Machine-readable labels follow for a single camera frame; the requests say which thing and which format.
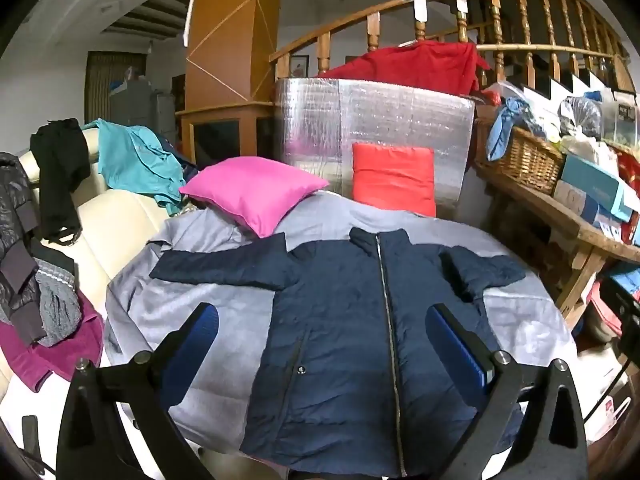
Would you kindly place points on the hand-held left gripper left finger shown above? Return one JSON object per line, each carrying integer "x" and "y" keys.
{"x": 200, "y": 332}

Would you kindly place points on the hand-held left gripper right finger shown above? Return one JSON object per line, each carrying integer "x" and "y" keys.
{"x": 457, "y": 355}

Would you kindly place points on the navy padded jacket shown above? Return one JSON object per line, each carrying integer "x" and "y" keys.
{"x": 340, "y": 340}

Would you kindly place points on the grey bed sheet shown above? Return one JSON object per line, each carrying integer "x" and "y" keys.
{"x": 150, "y": 320}

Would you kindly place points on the magenta garment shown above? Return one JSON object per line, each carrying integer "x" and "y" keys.
{"x": 75, "y": 350}

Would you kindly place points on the cream sofa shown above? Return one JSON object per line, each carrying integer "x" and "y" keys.
{"x": 115, "y": 225}

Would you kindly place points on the grey knitted garment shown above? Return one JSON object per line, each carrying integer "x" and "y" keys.
{"x": 57, "y": 305}

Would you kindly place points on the pink pillow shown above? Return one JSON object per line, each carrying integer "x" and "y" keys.
{"x": 250, "y": 190}

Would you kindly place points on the wooden table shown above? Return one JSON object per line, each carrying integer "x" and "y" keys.
{"x": 550, "y": 215}

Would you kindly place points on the teal garment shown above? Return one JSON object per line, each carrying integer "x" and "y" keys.
{"x": 130, "y": 160}

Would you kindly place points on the red pillow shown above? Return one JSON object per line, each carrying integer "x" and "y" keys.
{"x": 392, "y": 180}

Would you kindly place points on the wicker basket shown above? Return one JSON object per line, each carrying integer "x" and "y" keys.
{"x": 525, "y": 160}

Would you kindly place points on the black garment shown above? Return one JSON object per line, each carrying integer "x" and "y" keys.
{"x": 57, "y": 175}

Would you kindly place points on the black puffer jacket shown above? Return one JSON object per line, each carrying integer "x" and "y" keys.
{"x": 12, "y": 220}

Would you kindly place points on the teal cardboard box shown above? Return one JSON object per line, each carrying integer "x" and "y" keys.
{"x": 595, "y": 180}

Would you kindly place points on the blue cloth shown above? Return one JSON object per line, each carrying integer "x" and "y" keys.
{"x": 500, "y": 130}

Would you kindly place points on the silver foil insulation mat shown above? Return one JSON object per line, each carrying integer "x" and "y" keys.
{"x": 310, "y": 125}

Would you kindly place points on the grey metal cabinet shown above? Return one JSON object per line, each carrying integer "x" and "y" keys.
{"x": 135, "y": 105}

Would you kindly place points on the brown curtain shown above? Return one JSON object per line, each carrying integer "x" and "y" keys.
{"x": 102, "y": 85}

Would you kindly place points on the grey plastic bag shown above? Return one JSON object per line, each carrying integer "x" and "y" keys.
{"x": 582, "y": 115}

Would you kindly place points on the framed picture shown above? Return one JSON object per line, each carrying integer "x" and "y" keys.
{"x": 299, "y": 66}

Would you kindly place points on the clear plastic box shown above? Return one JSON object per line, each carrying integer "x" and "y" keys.
{"x": 620, "y": 120}

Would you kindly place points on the red cloth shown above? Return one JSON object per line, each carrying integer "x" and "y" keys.
{"x": 415, "y": 67}

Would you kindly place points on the wooden column cabinet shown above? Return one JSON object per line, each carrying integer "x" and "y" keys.
{"x": 225, "y": 35}

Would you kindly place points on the wooden stair railing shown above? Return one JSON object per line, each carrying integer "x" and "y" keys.
{"x": 373, "y": 35}

